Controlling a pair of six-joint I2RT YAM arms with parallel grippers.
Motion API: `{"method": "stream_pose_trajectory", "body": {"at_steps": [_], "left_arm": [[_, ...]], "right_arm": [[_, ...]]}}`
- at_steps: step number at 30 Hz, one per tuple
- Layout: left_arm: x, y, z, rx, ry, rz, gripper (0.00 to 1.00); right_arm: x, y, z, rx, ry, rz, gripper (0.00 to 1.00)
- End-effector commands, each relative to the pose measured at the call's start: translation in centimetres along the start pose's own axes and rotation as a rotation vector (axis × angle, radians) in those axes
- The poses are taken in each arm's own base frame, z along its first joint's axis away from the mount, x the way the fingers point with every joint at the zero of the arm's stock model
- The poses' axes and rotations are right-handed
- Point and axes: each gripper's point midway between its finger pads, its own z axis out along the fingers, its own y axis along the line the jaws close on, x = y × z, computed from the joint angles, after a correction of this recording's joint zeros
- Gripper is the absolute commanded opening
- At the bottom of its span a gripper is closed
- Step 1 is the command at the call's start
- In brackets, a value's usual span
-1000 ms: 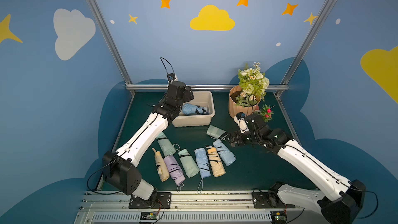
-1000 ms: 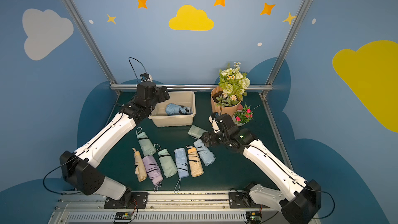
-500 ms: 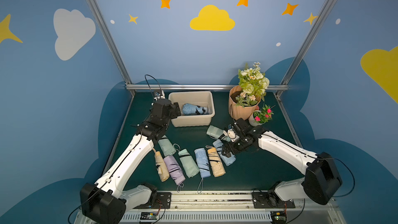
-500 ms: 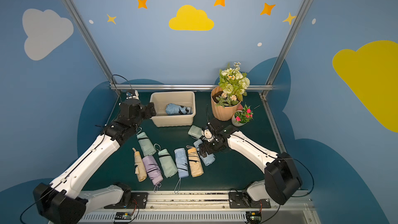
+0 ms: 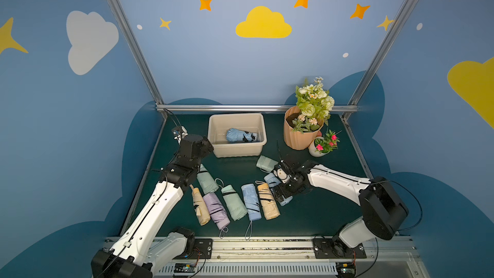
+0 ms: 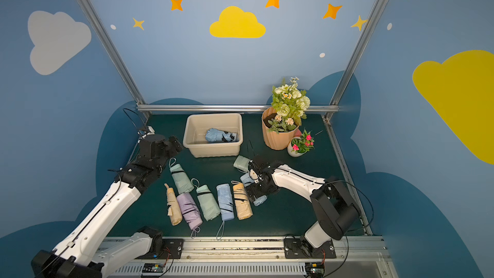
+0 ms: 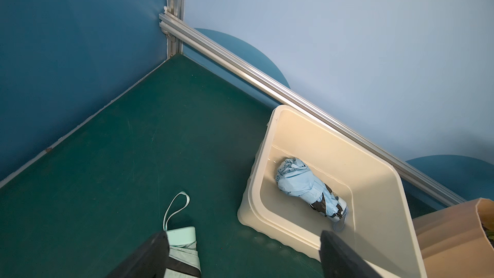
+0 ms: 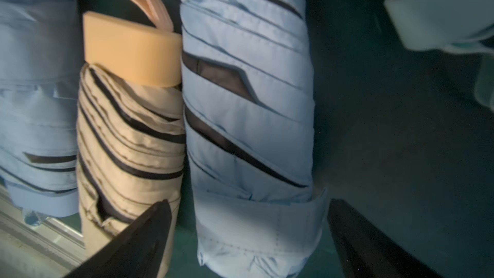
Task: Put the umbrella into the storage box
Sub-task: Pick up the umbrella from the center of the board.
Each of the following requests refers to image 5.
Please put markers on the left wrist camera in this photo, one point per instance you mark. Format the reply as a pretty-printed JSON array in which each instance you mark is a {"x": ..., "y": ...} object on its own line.
[{"x": 179, "y": 133}]

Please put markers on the aluminium frame left post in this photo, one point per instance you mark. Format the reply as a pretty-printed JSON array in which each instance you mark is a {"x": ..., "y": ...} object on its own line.
[{"x": 136, "y": 51}]

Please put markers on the beige umbrella left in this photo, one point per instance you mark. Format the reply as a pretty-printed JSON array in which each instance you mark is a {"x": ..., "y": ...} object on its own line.
[{"x": 200, "y": 207}]

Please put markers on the mint green umbrella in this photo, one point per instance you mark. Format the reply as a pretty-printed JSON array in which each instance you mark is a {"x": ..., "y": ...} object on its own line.
[
  {"x": 266, "y": 164},
  {"x": 234, "y": 203},
  {"x": 206, "y": 181}
]

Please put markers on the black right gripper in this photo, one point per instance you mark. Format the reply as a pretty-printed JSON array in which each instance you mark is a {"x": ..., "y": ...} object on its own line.
[{"x": 281, "y": 185}]

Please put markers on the aluminium frame back bar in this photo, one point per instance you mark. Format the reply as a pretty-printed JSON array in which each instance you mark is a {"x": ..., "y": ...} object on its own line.
[{"x": 223, "y": 108}]

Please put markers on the aluminium mounting rail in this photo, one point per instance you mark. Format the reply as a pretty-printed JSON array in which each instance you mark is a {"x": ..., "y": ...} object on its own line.
[{"x": 295, "y": 257}]

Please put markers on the lilac purple umbrella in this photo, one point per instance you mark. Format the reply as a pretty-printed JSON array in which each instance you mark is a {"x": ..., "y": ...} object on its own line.
[{"x": 217, "y": 213}]

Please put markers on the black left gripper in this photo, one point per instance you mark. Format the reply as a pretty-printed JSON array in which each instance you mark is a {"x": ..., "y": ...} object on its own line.
[{"x": 183, "y": 139}]

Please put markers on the terracotta pot with white flowers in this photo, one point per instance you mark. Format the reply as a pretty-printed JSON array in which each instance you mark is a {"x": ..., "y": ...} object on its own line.
[{"x": 311, "y": 112}]

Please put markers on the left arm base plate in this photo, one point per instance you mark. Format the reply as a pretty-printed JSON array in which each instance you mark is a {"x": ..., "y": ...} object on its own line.
[{"x": 192, "y": 250}]

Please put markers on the small white pot pink flowers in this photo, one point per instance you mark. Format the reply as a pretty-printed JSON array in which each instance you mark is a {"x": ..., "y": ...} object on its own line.
[{"x": 324, "y": 143}]

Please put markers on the light blue umbrella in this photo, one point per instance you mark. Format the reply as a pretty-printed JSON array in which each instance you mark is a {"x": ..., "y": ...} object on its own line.
[
  {"x": 234, "y": 135},
  {"x": 272, "y": 180},
  {"x": 253, "y": 206}
]

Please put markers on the beige plastic storage box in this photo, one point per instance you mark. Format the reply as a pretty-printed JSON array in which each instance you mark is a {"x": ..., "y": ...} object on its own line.
[{"x": 252, "y": 122}]

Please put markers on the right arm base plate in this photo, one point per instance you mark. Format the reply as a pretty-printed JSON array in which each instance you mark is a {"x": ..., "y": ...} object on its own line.
[{"x": 326, "y": 248}]

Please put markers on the beige yellow umbrella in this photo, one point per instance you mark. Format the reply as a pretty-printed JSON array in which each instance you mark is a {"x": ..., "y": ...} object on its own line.
[{"x": 268, "y": 203}]

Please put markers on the aluminium frame right post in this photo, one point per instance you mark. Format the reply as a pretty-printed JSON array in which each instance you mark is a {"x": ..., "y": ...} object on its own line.
[{"x": 392, "y": 34}]

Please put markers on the right circuit board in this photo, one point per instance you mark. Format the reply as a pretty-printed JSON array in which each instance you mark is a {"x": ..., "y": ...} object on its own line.
[{"x": 346, "y": 270}]

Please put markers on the aluminium frame post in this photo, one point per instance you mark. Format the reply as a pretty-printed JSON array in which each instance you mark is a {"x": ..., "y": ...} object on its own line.
[
  {"x": 392, "y": 34},
  {"x": 136, "y": 51}
]

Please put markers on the left circuit board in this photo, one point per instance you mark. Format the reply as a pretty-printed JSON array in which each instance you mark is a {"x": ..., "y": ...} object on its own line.
[{"x": 184, "y": 268}]

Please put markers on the circuit board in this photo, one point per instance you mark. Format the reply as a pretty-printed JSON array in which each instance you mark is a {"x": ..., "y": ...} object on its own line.
[
  {"x": 346, "y": 270},
  {"x": 184, "y": 268}
]

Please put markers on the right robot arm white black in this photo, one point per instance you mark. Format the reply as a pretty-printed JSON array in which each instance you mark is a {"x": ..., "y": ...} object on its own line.
[{"x": 382, "y": 209}]

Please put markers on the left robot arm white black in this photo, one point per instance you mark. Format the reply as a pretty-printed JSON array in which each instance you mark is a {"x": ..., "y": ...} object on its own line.
[{"x": 134, "y": 255}]

